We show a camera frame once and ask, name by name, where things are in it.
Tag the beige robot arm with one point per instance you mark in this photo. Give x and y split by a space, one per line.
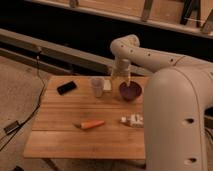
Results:
176 97

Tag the orange carrot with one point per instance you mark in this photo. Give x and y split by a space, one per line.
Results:
89 124

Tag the small white box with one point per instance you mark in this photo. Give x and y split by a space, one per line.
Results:
107 86

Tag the translucent plastic cup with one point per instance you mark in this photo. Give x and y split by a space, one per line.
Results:
97 85

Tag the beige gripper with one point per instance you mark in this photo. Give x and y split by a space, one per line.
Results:
121 68

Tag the black power adapter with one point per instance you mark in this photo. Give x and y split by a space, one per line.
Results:
11 127

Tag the black phone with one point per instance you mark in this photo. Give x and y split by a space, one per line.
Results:
66 87

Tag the dark purple ceramic bowl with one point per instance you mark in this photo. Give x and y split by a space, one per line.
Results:
130 92

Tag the wooden table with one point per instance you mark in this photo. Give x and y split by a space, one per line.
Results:
54 134

